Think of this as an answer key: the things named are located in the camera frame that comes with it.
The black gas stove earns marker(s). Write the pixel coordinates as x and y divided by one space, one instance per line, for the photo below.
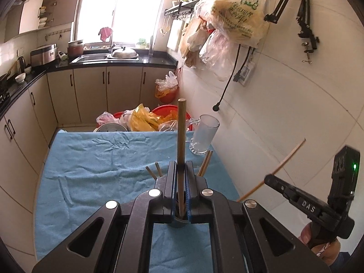
4 96

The person's right hand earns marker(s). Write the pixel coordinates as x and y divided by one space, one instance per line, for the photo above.
304 233

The dark grey chopstick holder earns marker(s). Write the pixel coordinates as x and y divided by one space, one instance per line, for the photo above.
180 224

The kitchen window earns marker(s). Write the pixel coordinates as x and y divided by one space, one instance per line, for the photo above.
128 11

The glass mug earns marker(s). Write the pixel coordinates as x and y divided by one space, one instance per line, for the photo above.
206 136

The pinkish clear plastic bag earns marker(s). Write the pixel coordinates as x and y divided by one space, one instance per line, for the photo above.
106 117

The beige lower kitchen cabinets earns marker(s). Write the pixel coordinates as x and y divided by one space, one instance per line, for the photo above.
85 91

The steel kitchen sink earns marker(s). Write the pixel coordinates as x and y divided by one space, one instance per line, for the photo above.
91 58

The white cutting board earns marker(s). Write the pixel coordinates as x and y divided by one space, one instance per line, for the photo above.
175 37

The blue tablecloth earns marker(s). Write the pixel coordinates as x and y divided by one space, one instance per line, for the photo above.
99 162

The steel pot lid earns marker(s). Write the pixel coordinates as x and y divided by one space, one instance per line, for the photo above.
125 53

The pink cloth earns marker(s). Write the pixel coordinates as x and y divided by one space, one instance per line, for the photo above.
105 33

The red plastic basin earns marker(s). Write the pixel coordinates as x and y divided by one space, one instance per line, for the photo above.
165 109

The black wall rack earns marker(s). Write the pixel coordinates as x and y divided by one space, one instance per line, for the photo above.
179 8

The steel electric kettle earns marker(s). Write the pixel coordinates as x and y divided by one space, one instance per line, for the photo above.
21 65

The red trash bin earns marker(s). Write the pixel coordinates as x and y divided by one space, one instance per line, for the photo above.
169 96

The white dishes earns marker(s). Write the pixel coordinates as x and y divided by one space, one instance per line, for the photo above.
42 20

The black kitchen countertop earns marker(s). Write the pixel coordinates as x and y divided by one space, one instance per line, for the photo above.
159 60

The white plastic bag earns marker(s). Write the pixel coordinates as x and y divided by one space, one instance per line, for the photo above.
170 79

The pale bamboo chopstick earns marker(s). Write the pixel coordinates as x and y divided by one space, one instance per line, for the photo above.
251 193

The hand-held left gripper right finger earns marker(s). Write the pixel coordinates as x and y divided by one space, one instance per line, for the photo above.
227 219

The steel countertop appliance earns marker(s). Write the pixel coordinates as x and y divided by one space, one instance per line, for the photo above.
42 55

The green leafy plant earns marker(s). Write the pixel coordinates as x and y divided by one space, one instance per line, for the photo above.
141 42

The small white bowl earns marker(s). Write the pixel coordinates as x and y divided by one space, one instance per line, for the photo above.
28 70

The tall grey container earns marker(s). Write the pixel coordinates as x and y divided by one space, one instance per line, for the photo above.
151 45

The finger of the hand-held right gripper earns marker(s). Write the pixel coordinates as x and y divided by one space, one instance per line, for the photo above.
281 187

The large yellowish hanging bag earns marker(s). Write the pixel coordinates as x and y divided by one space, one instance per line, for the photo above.
239 14

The beige hanging bags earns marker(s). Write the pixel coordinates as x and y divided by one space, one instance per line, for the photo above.
193 42

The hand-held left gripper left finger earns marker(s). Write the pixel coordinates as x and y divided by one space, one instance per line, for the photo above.
136 219

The white round lid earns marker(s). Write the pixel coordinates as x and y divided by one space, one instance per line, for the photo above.
111 128

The hanging metal spoons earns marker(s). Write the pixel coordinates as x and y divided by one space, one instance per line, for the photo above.
165 28

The clear card holder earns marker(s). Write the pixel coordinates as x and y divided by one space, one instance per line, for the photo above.
247 74

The bunch of wooden chopsticks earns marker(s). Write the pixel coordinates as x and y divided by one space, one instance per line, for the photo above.
205 163

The dark brown wooden chopstick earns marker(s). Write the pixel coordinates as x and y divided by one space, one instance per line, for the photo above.
181 133

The yellow plastic bag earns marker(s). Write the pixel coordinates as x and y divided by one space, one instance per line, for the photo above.
142 122

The brown cooking pot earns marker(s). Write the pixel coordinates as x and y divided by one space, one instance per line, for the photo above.
75 49

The steel faucet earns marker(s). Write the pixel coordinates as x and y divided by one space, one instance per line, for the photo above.
112 47

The green dish cloth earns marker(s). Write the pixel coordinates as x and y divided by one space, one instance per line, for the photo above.
63 56

